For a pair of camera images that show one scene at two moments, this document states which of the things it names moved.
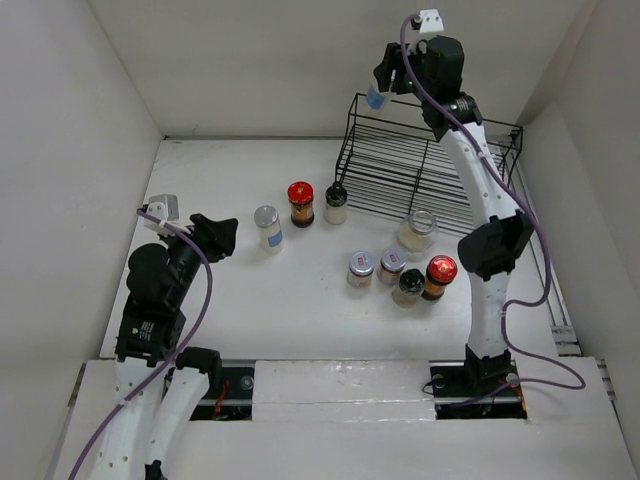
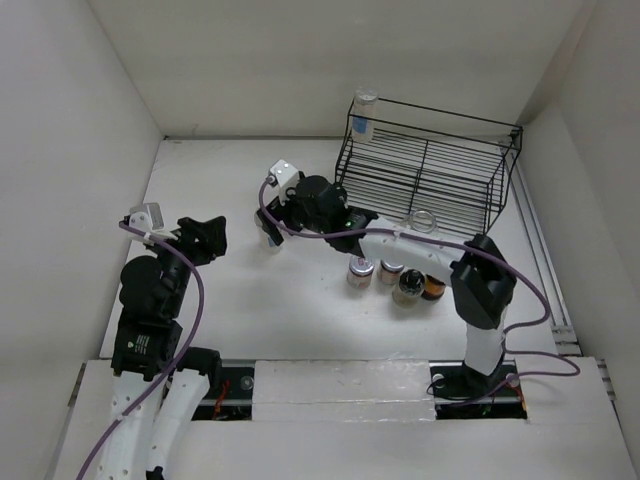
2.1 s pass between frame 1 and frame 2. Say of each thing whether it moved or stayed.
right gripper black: moved
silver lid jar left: stayed
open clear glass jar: stayed
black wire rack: stayed
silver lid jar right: stayed
